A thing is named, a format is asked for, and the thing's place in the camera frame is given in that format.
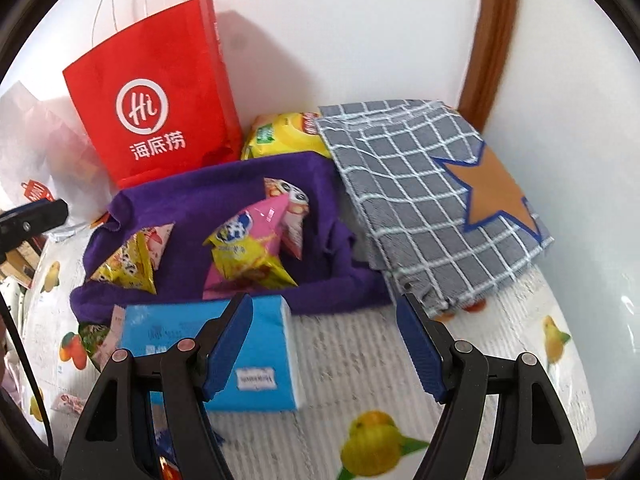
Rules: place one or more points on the yellow green snack bag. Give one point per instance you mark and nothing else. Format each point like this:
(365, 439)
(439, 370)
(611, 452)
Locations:
(280, 132)

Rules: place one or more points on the blue tissue pack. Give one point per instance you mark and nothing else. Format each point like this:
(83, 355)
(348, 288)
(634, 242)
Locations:
(160, 325)

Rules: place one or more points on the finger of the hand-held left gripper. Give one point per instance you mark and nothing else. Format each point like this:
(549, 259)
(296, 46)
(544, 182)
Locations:
(35, 225)

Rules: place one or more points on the yellow pink snack packet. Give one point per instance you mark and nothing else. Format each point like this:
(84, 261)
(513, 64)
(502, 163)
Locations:
(250, 255)

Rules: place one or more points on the grey checked cloth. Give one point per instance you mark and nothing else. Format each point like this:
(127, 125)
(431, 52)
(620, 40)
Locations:
(415, 185)

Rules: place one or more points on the yellow triangular snack packet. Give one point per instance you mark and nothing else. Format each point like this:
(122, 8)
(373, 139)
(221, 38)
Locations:
(125, 267)

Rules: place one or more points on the pale pink snack packet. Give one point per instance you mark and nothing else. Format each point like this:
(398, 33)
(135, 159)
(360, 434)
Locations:
(117, 330)

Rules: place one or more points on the fruit-print tablecloth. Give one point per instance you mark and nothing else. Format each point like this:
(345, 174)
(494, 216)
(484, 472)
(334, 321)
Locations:
(350, 360)

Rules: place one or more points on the white plastic bag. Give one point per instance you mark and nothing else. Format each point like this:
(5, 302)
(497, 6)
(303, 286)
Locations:
(40, 140)

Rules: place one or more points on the red paper bag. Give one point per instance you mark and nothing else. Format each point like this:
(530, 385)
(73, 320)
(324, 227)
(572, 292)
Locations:
(155, 110)

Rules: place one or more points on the panda print snack packet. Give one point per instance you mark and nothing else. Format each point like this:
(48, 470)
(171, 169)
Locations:
(292, 210)

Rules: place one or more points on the purple towel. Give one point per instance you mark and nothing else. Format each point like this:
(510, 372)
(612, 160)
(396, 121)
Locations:
(195, 200)

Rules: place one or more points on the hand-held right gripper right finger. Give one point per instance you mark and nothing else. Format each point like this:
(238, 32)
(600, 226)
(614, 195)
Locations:
(420, 350)

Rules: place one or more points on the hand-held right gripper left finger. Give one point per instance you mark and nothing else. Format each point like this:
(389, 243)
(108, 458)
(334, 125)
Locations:
(227, 350)

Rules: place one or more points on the brown door frame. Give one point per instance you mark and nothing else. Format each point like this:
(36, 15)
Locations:
(492, 35)

